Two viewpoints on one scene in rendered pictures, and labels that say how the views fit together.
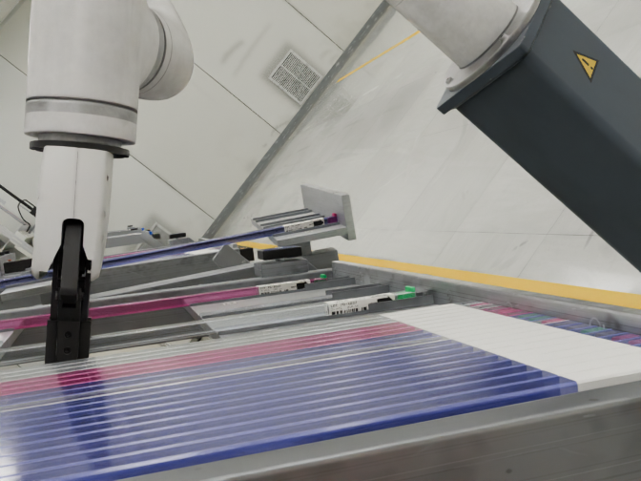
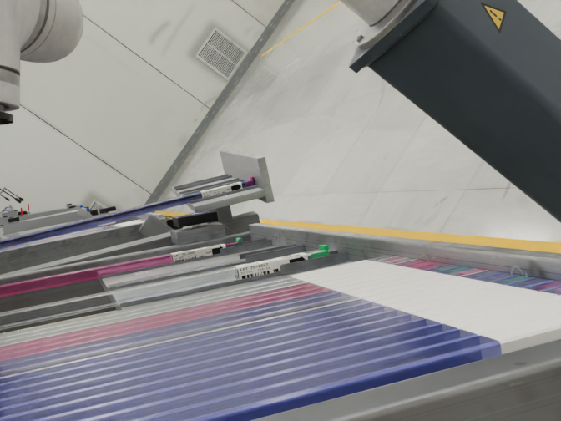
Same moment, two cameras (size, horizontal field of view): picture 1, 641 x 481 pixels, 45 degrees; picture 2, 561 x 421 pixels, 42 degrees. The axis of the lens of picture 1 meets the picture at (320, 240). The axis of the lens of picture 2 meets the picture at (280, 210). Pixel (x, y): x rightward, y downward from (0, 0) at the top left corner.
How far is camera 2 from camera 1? 0.07 m
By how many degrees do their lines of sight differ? 2
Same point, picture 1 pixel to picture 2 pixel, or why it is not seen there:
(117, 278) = (44, 254)
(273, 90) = (200, 67)
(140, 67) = (19, 24)
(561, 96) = (471, 48)
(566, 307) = (484, 256)
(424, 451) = not seen: outside the picture
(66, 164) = not seen: outside the picture
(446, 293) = (361, 250)
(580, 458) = not seen: outside the picture
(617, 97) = (527, 48)
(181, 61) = (68, 18)
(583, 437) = (510, 410)
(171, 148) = (105, 128)
